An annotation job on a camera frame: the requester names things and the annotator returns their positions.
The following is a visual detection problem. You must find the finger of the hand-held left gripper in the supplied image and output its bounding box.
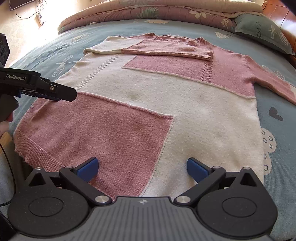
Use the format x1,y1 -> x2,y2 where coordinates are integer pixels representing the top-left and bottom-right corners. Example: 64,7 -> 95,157
35,76 -> 78,102
20,91 -> 60,101

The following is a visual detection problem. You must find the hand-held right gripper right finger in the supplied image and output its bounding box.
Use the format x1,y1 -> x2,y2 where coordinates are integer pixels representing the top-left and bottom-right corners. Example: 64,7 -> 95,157
174,158 -> 259,205

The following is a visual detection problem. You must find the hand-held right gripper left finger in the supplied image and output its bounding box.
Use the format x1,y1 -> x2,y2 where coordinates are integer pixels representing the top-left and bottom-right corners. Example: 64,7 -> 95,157
27,157 -> 112,205

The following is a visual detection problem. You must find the pink and white knit sweater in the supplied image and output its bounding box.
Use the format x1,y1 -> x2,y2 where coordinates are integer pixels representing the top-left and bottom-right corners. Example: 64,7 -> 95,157
14,32 -> 296,200

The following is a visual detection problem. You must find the person's left hand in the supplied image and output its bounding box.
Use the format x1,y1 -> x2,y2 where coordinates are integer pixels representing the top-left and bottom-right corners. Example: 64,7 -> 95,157
0,115 -> 14,141

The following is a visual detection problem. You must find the folded pink floral quilt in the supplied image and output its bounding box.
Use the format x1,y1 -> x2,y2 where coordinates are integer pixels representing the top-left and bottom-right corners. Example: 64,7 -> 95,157
58,0 -> 264,35

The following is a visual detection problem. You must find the grey green printed pillow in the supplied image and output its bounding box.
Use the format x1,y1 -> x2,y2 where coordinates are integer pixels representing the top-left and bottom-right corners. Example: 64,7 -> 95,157
234,13 -> 295,55

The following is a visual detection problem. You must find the wooden bed headboard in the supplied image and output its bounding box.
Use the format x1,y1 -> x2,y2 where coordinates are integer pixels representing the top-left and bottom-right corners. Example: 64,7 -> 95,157
261,0 -> 296,47

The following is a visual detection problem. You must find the black television cable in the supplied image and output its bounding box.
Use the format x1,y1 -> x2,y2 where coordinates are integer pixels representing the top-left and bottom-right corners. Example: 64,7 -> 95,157
14,0 -> 47,26

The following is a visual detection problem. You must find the black wall television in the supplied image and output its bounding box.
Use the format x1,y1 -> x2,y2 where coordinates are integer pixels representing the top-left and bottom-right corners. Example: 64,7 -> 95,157
9,0 -> 38,11

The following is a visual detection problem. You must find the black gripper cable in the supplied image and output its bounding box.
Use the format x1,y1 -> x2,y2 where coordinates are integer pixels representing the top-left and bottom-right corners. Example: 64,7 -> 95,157
0,137 -> 17,207

